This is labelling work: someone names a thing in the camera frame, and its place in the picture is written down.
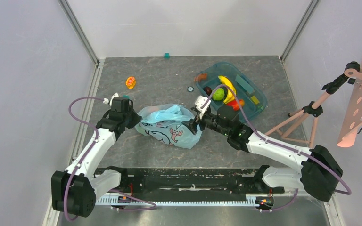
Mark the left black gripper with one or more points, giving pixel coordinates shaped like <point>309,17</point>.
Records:
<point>136,118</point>

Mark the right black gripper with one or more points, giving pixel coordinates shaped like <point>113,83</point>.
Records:
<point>198,123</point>

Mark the light blue plastic bag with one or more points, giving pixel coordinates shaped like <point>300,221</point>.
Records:
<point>164,123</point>

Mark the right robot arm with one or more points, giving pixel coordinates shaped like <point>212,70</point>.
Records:
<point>312,169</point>

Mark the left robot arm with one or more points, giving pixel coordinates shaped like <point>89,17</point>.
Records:
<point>75,190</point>

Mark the dark brown fake fruit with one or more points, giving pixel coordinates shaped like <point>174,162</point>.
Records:
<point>207,90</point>

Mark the green fake fruit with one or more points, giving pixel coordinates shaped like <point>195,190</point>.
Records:
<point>219,94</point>

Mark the red fake mango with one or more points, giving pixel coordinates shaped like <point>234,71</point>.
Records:
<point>235,105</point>

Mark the yellow fake banana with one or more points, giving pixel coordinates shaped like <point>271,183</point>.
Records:
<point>231,91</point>

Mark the yellow orange toy block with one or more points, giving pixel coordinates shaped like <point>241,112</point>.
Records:
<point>130,82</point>

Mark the orange curved toy piece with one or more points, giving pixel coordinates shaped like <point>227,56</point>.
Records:
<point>200,77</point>

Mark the teal plastic bin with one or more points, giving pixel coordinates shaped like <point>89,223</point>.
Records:
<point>230,71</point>

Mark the teal rectangular block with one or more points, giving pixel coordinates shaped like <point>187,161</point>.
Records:
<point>244,84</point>

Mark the yellow small block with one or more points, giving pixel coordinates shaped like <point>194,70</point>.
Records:
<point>255,100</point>

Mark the pink music stand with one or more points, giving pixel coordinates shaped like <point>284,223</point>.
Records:
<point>324,69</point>

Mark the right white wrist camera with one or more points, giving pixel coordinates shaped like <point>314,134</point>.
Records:
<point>201,105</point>

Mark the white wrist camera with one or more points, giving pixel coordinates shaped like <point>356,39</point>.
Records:
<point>109,101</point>
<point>201,105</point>

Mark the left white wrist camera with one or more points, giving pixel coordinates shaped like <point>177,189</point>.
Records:
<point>109,101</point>

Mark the white cable tray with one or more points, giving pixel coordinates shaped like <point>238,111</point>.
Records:
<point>113,199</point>

